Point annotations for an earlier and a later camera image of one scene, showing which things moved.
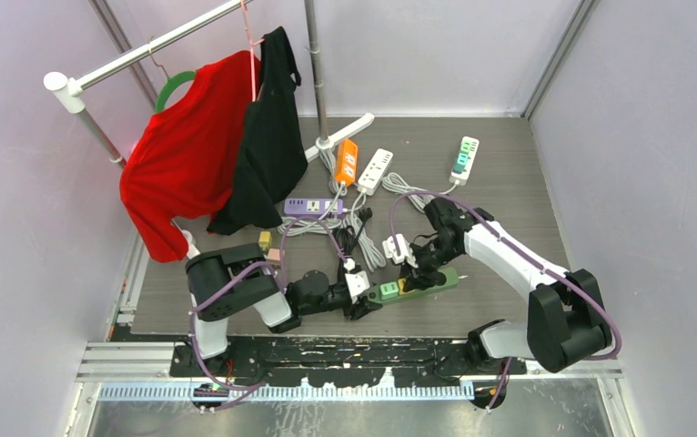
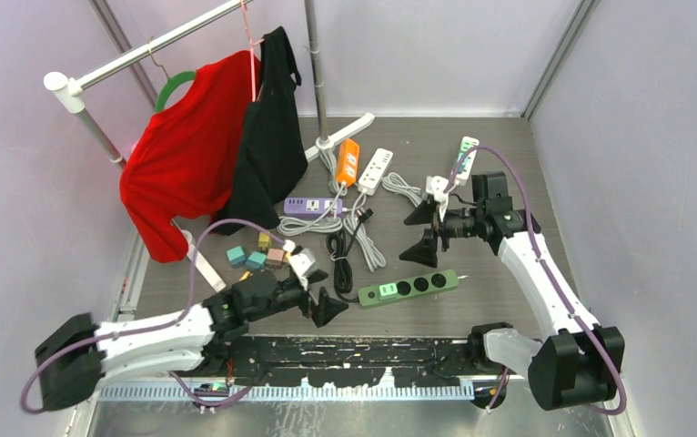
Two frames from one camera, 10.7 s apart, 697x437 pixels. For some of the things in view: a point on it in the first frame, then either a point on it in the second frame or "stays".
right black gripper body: x=429 y=258 → x=459 y=223
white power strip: x=374 y=172 stays
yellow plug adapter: x=265 y=239 stays
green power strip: x=451 y=280 stays
